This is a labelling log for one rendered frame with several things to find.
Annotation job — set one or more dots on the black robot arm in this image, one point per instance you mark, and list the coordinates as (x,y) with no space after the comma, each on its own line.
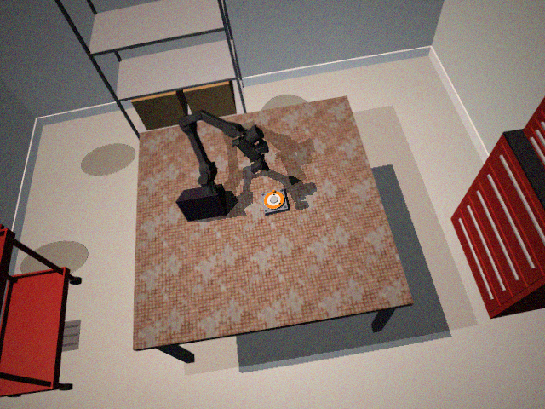
(207,169)

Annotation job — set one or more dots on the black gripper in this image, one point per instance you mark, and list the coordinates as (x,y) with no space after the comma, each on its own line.
(259,163)

